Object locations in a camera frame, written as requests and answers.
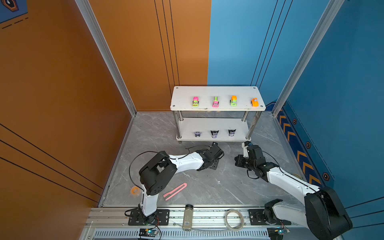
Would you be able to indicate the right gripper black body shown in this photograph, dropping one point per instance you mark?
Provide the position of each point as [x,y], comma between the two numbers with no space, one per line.
[245,162]

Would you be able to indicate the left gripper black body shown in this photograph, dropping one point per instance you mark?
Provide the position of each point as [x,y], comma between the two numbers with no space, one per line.
[214,163]

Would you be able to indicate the black purple robot toy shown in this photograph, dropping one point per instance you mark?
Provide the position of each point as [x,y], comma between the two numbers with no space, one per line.
[232,133]

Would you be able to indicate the orange toy car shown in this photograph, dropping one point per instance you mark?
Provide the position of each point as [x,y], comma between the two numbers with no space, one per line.
[255,102]

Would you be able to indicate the orange green toy truck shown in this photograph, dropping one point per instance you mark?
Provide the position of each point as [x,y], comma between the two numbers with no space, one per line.
[233,101]

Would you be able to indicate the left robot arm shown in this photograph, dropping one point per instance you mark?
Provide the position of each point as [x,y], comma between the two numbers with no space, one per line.
[161,168]

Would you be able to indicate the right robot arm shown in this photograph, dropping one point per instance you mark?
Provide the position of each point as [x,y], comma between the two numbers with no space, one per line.
[320,210]

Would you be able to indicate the white two-tier shelf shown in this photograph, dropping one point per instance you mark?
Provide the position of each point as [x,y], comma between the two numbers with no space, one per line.
[247,100]

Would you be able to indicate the pink plastic tongs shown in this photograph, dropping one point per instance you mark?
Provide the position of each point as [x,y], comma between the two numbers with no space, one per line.
[174,192]

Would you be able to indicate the clear plastic bottle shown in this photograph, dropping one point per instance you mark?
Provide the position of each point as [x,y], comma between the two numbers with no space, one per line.
[188,218]

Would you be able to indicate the right circuit board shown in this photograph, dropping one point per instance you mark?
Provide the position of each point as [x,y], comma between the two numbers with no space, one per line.
[277,233]

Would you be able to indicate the circuit board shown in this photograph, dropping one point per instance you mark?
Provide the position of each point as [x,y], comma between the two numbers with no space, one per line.
[148,234]
[277,233]

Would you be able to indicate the orange tape roll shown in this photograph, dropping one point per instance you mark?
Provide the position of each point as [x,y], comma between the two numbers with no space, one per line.
[135,191]

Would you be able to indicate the left circuit board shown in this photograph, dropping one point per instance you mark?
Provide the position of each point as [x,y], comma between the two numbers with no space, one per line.
[148,234]

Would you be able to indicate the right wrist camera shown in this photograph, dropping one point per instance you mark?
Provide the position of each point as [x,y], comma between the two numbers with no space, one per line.
[245,146]

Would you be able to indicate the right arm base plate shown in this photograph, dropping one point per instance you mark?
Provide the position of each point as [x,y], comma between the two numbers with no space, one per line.
[255,216]

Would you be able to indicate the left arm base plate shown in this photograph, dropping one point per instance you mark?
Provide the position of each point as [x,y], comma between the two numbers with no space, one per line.
[159,218]

